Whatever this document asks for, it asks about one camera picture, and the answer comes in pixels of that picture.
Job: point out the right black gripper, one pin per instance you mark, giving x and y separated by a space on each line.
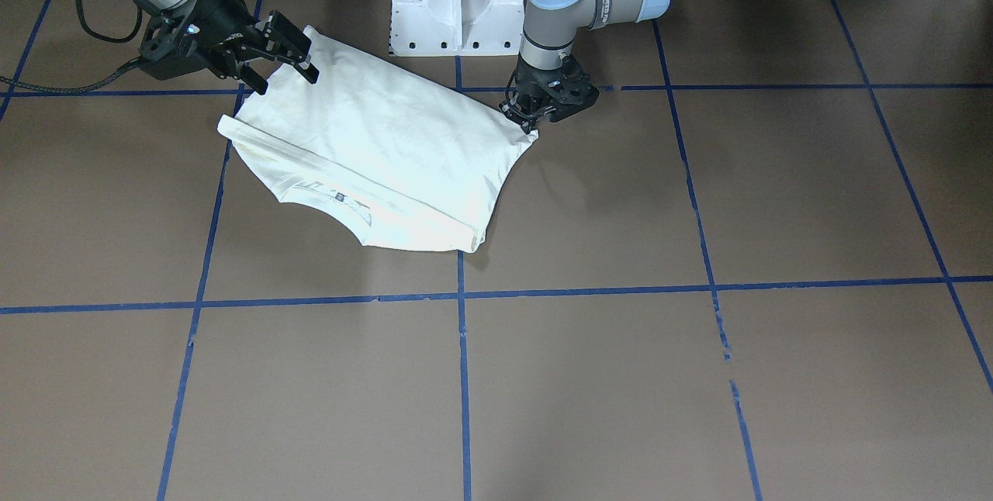
219 19

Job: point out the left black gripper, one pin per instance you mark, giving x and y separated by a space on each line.
524 111

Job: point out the cream long sleeve cat shirt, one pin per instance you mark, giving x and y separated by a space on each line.
402 162

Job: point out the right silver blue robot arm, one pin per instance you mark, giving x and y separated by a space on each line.
222 37

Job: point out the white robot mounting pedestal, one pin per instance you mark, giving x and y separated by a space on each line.
467 28

